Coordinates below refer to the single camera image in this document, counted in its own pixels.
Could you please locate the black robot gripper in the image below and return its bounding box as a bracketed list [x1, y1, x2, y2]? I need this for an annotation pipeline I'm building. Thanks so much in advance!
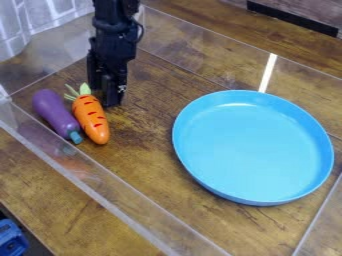
[87, 0, 144, 107]

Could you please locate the orange toy carrot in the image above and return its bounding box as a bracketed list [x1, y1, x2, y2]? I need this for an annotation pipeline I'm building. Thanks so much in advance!
[64, 83, 109, 145]

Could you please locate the purple toy eggplant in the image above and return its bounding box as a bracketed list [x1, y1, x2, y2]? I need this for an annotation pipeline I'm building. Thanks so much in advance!
[32, 89, 83, 144]

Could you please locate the white sheer curtain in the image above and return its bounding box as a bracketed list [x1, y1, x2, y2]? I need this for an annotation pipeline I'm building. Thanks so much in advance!
[0, 0, 93, 62]

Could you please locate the blue round plate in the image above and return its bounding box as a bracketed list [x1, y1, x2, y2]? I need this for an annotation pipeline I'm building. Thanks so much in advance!
[172, 90, 334, 206]

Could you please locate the dark baseboard strip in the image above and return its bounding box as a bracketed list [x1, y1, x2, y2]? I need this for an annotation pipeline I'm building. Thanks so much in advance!
[247, 0, 339, 38]

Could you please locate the blue object at corner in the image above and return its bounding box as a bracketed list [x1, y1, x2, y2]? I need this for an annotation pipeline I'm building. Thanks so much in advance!
[0, 219, 28, 256]

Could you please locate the clear acrylic enclosure wall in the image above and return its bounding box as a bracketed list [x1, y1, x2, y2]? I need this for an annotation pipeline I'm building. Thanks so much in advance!
[0, 3, 342, 256]

